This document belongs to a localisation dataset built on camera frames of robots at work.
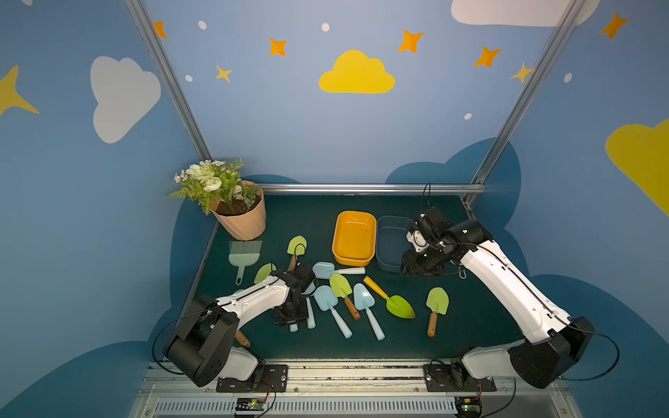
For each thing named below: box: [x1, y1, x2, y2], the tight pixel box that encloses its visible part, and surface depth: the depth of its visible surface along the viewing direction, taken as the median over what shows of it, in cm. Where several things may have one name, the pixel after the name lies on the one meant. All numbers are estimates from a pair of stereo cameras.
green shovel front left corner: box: [235, 330, 251, 348], surface depth 80 cm
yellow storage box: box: [331, 210, 378, 267], surface depth 109 cm
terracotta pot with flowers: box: [169, 158, 267, 242], surface depth 90 cm
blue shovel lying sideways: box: [311, 261, 366, 280], surface depth 99 cm
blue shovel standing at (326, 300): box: [313, 285, 353, 339], surface depth 92 cm
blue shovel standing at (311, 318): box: [301, 281, 317, 330], surface depth 85 cm
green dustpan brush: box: [228, 240, 263, 286], surface depth 103 cm
